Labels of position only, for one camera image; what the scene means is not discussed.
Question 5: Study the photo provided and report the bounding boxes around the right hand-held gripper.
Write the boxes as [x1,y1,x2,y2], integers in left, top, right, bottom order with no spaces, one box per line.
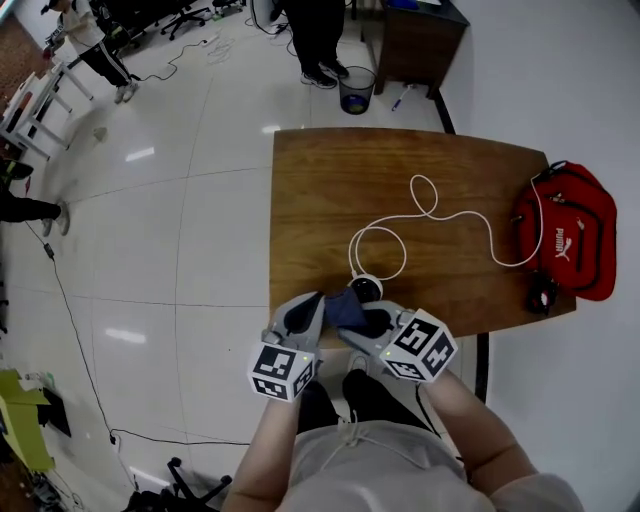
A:
[334,300,459,385]

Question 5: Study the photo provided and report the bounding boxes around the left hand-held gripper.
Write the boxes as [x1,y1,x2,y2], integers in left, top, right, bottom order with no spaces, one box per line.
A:
[247,291,327,403]

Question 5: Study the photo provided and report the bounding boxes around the blue cloth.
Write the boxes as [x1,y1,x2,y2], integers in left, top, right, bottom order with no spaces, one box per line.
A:
[322,287,375,342]

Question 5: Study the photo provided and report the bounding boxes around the round black and white device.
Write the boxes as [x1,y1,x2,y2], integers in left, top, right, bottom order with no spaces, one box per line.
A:
[347,273,386,305]

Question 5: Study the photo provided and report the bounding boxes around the person's left forearm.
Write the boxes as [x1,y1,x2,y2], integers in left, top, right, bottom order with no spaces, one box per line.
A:
[219,397,302,512]

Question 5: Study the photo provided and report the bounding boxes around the person's right forearm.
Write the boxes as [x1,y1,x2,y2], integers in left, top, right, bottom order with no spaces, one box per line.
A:
[422,372,539,482]

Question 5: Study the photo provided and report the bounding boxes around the person's grey shoe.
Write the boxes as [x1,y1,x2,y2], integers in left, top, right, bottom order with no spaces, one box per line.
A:
[346,349,374,374]

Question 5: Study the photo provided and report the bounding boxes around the person's black trousers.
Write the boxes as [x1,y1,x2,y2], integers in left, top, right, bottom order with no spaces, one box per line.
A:
[297,368,442,442]

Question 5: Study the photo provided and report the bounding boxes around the black metal table leg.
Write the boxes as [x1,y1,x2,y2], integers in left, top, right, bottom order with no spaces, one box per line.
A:
[475,333,491,404]

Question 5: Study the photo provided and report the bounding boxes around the person's beige shirt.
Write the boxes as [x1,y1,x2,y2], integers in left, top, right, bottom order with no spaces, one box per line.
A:
[219,419,587,512]

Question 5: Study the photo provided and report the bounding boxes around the small black red pouch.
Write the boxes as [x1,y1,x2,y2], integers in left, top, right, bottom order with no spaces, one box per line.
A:
[524,273,561,316]

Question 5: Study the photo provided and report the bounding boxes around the red bag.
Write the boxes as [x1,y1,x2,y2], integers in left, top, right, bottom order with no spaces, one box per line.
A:
[510,160,619,303]

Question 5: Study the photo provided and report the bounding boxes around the blue white brush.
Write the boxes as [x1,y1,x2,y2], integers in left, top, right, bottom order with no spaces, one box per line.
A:
[390,83,418,113]

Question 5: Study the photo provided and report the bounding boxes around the black mesh waste bin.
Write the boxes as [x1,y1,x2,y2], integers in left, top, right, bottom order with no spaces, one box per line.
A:
[337,65,378,116]

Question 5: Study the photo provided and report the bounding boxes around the flat black board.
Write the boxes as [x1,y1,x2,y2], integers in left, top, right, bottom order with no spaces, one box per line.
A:
[37,387,73,439]

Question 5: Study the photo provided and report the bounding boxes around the dark wooden cabinet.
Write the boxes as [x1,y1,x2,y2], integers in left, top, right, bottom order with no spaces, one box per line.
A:
[372,0,472,99]

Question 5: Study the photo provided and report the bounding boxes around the green cardboard box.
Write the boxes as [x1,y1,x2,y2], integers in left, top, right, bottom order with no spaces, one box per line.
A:
[0,368,57,474]

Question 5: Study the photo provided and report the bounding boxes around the white table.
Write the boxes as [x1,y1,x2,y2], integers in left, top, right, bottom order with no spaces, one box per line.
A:
[0,59,94,162]

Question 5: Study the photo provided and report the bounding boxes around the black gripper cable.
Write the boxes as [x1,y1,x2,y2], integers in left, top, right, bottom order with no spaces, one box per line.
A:
[413,383,442,437]

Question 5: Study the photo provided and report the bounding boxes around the white drawstring cord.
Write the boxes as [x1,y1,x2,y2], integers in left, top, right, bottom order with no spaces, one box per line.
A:
[319,409,466,471]

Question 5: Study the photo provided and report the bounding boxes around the long black floor cable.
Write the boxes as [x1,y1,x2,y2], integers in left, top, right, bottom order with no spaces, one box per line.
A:
[24,219,252,447]

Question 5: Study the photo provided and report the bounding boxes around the white cable coil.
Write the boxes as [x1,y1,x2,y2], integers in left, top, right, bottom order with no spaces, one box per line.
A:
[205,36,237,67]

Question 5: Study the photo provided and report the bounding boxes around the black power strip cable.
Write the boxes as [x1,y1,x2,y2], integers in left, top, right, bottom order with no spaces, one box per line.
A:
[130,41,209,84]

